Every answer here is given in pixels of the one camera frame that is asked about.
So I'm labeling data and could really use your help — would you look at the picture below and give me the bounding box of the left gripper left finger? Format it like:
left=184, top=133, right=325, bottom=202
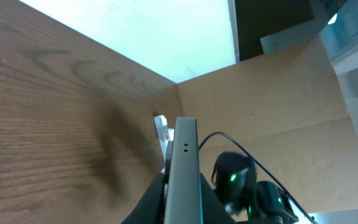
left=121, top=173, right=165, bottom=224

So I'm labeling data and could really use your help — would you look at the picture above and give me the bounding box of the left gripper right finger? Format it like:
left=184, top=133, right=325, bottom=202
left=200, top=173, right=236, bottom=224

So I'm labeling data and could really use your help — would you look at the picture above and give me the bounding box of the Galaxy S25 Ultra smartphone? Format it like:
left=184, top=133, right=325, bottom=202
left=164, top=117, right=203, bottom=224

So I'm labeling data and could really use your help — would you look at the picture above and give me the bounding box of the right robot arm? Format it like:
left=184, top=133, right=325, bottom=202
left=211, top=152, right=299, bottom=224

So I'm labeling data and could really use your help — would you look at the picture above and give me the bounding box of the white power strip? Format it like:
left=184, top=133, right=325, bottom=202
left=154, top=115, right=175, bottom=175

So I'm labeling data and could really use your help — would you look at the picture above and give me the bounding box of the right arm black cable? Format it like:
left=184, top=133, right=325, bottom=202
left=198, top=131, right=319, bottom=224

